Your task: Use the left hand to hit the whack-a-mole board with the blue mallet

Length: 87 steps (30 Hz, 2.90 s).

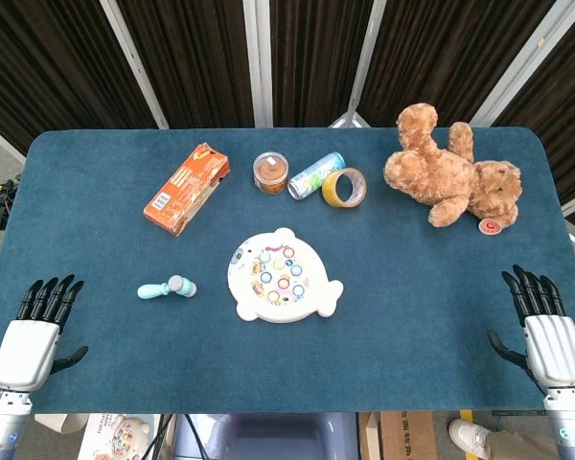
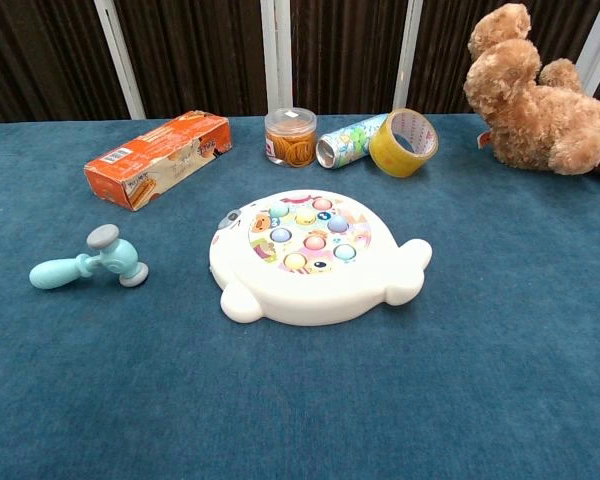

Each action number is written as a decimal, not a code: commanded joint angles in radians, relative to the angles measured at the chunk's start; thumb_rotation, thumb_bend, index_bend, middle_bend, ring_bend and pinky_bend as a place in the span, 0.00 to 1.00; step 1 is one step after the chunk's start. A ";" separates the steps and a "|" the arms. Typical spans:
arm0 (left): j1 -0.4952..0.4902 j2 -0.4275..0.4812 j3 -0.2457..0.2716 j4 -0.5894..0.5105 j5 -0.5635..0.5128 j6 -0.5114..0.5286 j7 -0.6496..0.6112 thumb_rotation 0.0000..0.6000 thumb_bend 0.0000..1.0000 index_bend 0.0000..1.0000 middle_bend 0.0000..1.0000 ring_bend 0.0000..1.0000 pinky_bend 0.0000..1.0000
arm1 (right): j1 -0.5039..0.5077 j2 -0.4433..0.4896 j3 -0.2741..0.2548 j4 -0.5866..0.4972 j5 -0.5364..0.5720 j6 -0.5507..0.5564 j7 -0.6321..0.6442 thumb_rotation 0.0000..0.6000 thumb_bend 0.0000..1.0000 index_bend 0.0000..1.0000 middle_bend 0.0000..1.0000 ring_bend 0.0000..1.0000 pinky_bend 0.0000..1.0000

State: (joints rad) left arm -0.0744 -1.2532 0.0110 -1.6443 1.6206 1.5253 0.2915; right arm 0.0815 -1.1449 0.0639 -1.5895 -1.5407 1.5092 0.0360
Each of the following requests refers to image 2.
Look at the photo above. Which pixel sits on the white whack-a-mole toy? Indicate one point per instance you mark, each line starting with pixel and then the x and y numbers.
pixel 330 300

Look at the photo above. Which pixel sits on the red round hang tag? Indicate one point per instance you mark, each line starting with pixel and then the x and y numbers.
pixel 483 140

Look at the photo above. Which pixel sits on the brown teddy bear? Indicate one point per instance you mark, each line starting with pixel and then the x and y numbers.
pixel 530 115

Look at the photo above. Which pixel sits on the clear jar of rubber bands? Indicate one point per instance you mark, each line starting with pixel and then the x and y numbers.
pixel 290 145

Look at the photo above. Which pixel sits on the printed slim drink can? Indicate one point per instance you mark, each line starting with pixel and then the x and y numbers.
pixel 345 145

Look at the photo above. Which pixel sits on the yellow packing tape roll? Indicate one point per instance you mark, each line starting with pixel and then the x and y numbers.
pixel 385 155

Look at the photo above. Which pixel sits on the blue velvet table cloth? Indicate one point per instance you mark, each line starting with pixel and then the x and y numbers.
pixel 300 400

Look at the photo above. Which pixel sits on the teal toy hammer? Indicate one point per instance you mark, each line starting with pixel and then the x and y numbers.
pixel 120 255

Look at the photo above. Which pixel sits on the orange cardboard snack box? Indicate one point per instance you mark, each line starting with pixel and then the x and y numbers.
pixel 180 150

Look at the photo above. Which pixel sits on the dark brown pleated curtain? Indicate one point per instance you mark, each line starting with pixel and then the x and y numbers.
pixel 205 50

